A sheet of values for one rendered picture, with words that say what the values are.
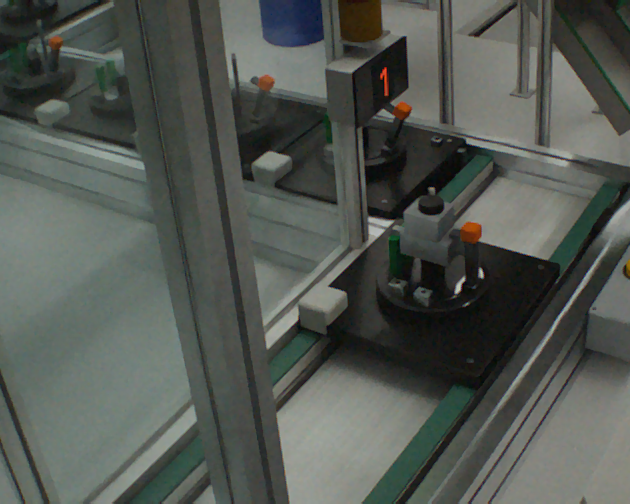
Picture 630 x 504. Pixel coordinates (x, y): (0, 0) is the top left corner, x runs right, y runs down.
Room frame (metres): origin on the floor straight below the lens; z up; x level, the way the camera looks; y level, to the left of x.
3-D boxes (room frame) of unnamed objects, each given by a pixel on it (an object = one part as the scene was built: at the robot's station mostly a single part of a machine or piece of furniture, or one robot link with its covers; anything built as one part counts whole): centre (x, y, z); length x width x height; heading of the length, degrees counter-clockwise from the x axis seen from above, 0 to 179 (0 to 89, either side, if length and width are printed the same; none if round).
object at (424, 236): (0.96, -0.13, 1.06); 0.08 x 0.04 x 0.07; 54
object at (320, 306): (0.94, 0.00, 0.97); 0.05 x 0.05 x 0.04; 53
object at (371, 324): (0.96, -0.14, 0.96); 0.24 x 0.24 x 0.02; 53
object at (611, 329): (0.96, -0.41, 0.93); 0.21 x 0.07 x 0.06; 143
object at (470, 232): (0.93, -0.17, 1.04); 0.04 x 0.02 x 0.08; 53
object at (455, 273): (0.96, -0.14, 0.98); 0.14 x 0.14 x 0.02
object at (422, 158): (1.31, -0.08, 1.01); 0.24 x 0.24 x 0.13; 53
